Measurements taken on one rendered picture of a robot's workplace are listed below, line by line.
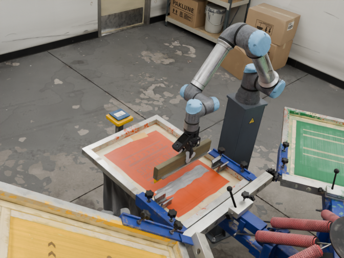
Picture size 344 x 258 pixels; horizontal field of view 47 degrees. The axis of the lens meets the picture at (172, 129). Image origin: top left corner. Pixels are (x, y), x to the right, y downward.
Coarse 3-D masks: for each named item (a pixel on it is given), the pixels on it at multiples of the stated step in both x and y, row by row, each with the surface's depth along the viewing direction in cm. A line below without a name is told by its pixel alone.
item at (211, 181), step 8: (152, 136) 248; (160, 136) 249; (136, 144) 240; (144, 144) 241; (168, 144) 243; (184, 168) 227; (192, 168) 227; (208, 168) 229; (208, 176) 224; (216, 176) 224; (192, 184) 217; (200, 184) 217; (208, 184) 218; (216, 184) 219; (224, 184) 219; (200, 192) 212; (208, 192) 213
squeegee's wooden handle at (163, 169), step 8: (200, 144) 216; (208, 144) 220; (184, 152) 209; (200, 152) 218; (168, 160) 202; (176, 160) 203; (184, 160) 209; (160, 168) 196; (168, 168) 202; (160, 176) 200
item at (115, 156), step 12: (132, 144) 240; (108, 156) 229; (120, 156) 230; (132, 168) 222; (144, 180) 216; (168, 180) 218; (180, 192) 211; (192, 192) 212; (180, 204) 204; (192, 204) 205; (180, 216) 198
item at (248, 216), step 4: (248, 212) 192; (232, 216) 194; (244, 216) 190; (248, 216) 190; (252, 216) 191; (236, 220) 193; (244, 220) 189; (248, 220) 188; (252, 220) 188; (256, 220) 189; (260, 220) 189; (248, 224) 188; (252, 224) 186; (256, 224) 187; (260, 224) 187; (264, 224) 187; (248, 228) 189; (252, 228) 187; (256, 228) 185; (260, 228) 185; (252, 232) 188
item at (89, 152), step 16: (128, 128) 247; (144, 128) 254; (176, 128) 252; (96, 144) 231; (96, 160) 220; (112, 176) 212; (240, 176) 222; (128, 192) 206; (224, 192) 209; (208, 208) 199; (192, 224) 190
